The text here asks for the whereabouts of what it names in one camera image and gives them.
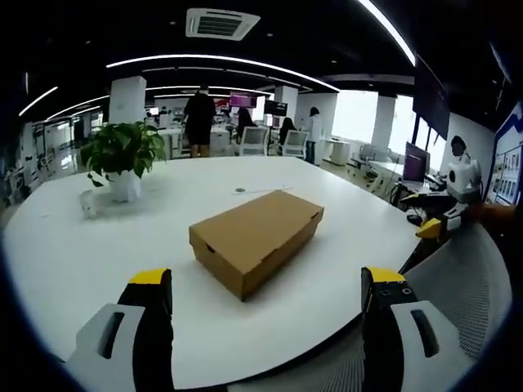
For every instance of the blue wall poster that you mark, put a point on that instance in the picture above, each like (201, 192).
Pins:
(508, 163)

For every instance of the white office chair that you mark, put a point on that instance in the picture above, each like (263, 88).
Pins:
(295, 143)
(254, 141)

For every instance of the grey mesh office chair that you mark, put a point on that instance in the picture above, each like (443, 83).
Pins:
(461, 286)

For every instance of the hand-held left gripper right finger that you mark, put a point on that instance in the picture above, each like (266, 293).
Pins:
(380, 326)

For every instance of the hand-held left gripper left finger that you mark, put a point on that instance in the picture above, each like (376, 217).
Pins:
(153, 326)

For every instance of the brown cardboard shoe box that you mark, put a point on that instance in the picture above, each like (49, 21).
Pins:
(253, 232)

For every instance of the black display screen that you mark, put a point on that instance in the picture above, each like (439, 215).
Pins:
(275, 108)

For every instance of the short ceiling light strip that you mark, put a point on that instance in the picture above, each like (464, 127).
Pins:
(38, 100)

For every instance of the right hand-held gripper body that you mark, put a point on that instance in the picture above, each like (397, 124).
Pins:
(463, 177)

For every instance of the desk computer monitor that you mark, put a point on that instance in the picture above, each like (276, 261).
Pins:
(416, 161)

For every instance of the white cabinet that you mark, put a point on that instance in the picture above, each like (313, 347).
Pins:
(340, 151)

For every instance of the green potted plant white pot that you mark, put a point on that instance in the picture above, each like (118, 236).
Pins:
(122, 151)

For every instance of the pink display screen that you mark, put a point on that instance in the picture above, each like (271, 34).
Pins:
(243, 99)

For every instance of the ceiling air conditioner vent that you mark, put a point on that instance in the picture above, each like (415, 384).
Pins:
(222, 23)

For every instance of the white square pillar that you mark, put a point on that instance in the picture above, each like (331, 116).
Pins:
(127, 100)

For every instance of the small black desk object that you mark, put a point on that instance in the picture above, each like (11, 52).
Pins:
(414, 219)

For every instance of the large dark wall screen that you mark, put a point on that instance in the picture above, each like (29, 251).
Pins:
(431, 98)

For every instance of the person's right hand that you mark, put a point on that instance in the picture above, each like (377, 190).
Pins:
(492, 214)

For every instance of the long curved ceiling light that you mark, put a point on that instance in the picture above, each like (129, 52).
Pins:
(220, 58)

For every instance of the bright ceiling light strip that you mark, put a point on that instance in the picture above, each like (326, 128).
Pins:
(392, 30)

